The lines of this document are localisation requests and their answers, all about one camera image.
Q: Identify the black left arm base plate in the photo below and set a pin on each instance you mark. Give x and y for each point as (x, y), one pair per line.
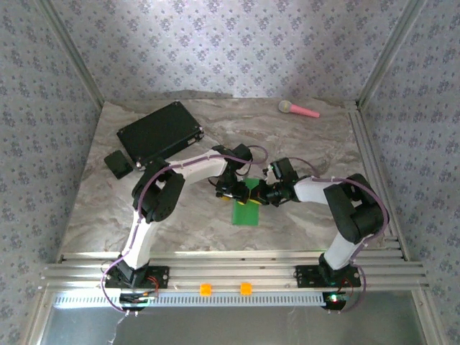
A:
(161, 276)

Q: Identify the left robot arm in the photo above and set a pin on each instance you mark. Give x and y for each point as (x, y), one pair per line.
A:
(143, 237)

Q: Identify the black case with metal latches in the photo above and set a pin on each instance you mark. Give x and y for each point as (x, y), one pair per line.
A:
(158, 133)

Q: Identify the orange clip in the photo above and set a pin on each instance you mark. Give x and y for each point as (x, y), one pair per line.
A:
(206, 289)
(246, 289)

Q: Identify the aluminium side rail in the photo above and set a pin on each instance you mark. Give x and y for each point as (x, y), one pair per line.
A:
(357, 122)

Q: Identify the aluminium frame leg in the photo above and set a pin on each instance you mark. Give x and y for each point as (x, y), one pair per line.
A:
(39, 320)
(425, 320)

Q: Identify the aluminium upright post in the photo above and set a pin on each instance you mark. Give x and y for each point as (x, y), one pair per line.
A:
(73, 54)
(391, 54)

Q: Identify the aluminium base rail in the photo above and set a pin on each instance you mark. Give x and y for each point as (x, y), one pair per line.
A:
(230, 269)

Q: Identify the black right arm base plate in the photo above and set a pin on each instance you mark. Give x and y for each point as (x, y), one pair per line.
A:
(305, 276)

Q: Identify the small black box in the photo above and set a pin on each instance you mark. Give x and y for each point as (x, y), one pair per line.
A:
(118, 164)

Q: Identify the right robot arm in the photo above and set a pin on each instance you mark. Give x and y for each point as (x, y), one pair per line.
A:
(341, 251)

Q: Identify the pink toy microphone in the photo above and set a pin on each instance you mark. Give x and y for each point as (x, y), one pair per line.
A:
(302, 110)

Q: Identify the grey metal sheet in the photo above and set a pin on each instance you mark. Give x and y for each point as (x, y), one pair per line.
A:
(233, 327)

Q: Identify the green cloth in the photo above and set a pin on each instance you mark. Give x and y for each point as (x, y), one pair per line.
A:
(246, 215)

